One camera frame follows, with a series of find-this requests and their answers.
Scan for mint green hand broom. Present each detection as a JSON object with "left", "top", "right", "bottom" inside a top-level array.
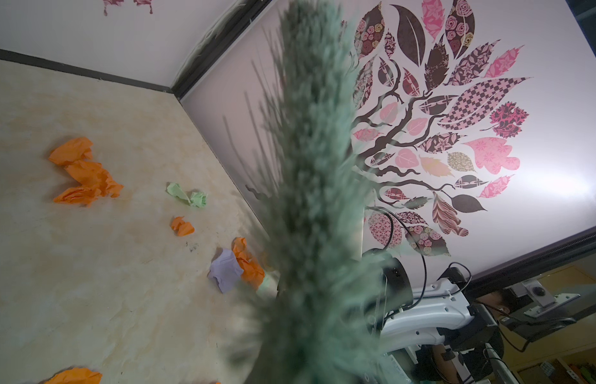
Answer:
[{"left": 230, "top": 1, "right": 383, "bottom": 383}]

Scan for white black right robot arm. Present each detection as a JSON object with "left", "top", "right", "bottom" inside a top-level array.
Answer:
[{"left": 367, "top": 257, "right": 516, "bottom": 383}]

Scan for large orange crumpled paper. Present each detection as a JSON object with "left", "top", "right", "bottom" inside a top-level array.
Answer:
[{"left": 48, "top": 137, "right": 124, "bottom": 206}]

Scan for flat orange crumpled paper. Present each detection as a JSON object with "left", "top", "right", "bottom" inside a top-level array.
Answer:
[{"left": 44, "top": 367, "right": 103, "bottom": 384}]

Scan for orange paper near can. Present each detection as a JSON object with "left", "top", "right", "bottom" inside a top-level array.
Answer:
[{"left": 232, "top": 238, "right": 265, "bottom": 291}]

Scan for green crumpled paper far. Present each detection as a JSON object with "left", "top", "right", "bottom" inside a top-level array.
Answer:
[{"left": 166, "top": 182, "right": 208, "bottom": 208}]

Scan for purple paper near can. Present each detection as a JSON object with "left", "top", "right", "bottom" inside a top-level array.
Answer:
[{"left": 208, "top": 249, "right": 244, "bottom": 294}]

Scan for small orange paper scrap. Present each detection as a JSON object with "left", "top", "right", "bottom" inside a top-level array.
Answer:
[{"left": 170, "top": 216, "right": 195, "bottom": 237}]

